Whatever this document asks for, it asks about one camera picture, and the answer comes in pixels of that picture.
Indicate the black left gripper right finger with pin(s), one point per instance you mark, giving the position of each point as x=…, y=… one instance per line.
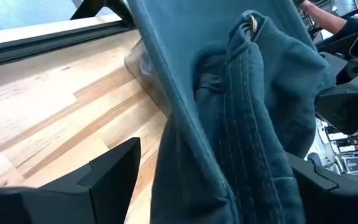
x=337, y=205

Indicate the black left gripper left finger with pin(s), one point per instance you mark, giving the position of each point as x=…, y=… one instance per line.
x=73, y=199

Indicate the blue bucket hat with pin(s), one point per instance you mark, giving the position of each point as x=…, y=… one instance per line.
x=244, y=109

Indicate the background desk clutter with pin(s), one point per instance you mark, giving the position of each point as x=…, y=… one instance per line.
x=350, y=149

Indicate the black aluminium table frame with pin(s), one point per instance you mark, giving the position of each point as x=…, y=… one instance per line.
x=42, y=43

